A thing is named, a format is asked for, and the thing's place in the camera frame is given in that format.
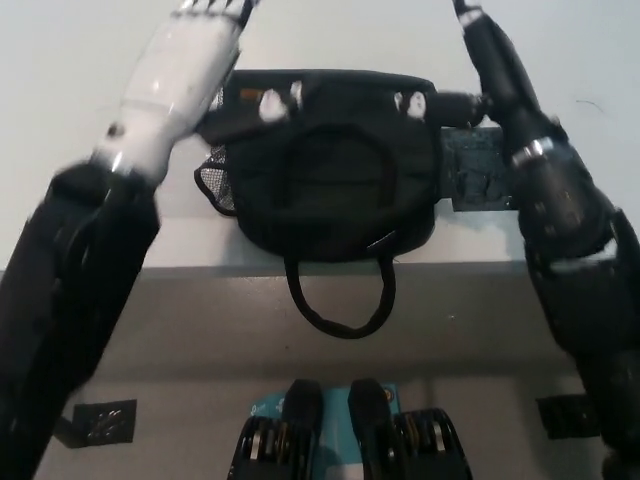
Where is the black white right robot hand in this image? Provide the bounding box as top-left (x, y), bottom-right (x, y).
top-left (394, 0), bottom-right (532, 125)

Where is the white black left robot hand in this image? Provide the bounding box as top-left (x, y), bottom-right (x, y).
top-left (122, 0), bottom-right (306, 124)

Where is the black soft travel bag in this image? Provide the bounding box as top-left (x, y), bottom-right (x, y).
top-left (193, 68), bottom-right (444, 341)

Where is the black teal robot torso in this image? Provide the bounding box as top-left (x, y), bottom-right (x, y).
top-left (227, 378), bottom-right (474, 480)

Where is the right black floor plate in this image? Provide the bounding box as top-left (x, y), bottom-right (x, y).
top-left (534, 393), bottom-right (597, 441)

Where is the black floor plate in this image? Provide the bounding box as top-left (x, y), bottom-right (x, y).
top-left (534, 393), bottom-right (597, 441)
top-left (53, 398), bottom-right (139, 449)

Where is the left black floor plate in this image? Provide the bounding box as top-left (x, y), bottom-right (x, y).
top-left (53, 398), bottom-right (139, 449)

